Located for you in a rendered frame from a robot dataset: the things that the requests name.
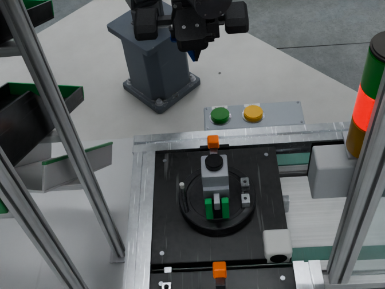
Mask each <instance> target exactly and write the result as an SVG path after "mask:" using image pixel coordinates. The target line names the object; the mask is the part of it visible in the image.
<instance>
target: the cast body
mask: <svg viewBox="0 0 385 289"><path fill-rule="evenodd" d="M201 173H202V185H203V196H204V199H205V198H211V199H212V200H214V209H215V210H220V199H221V198H224V197H228V198H229V197H230V194H229V175H228V166H227V155H218V154H210V155H207V156H201Z"/></svg>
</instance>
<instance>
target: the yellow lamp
mask: <svg viewBox="0 0 385 289"><path fill-rule="evenodd" d="M365 134H366V132H365V131H364V130H362V129H361V128H359V127H358V126H357V125H356V123H355V122H354V120H353V116H352V119H351V123H350V126H349V130H348V135H347V139H346V147H347V150H348V151H349V152H350V153H351V154H352V155H353V156H354V157H355V158H357V159H358V158H359V154H360V151H361V148H362V144H363V141H364V137H365Z"/></svg>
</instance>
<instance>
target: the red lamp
mask: <svg viewBox="0 0 385 289"><path fill-rule="evenodd" d="M374 102H375V100H374V99H372V98H370V97H369V96H367V95H366V94H365V93H364V92H363V90H362V88H361V85H359V90H358V93H357V98H356V102H355V106H354V109H353V120H354V122H355V123H356V125H357V126H358V127H359V128H361V129H362V130H364V131H367V127H368V123H369V121H370V117H371V113H372V109H373V106H374Z"/></svg>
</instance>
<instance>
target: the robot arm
mask: <svg viewBox="0 0 385 289"><path fill-rule="evenodd" d="M125 1H126V3H127V4H128V6H129V8H130V9H131V15H132V21H131V24H132V25H133V30H134V35H135V39H136V40H138V41H144V40H155V39H157V37H158V29H161V28H169V31H170V40H171V42H176V43H177V46H178V49H179V51H181V52H187V53H188V55H189V56H190V57H191V59H192V61H193V62H195V61H198V59H199V55H200V53H201V50H204V49H206V48H207V47H208V45H209V42H214V39H215V38H220V34H219V25H224V24H225V31H226V33H227V34H237V33H247V32H248V31H249V17H248V9H247V4H246V3H245V2H244V1H238V2H232V0H171V6H172V13H171V15H164V11H163V4H162V0H125Z"/></svg>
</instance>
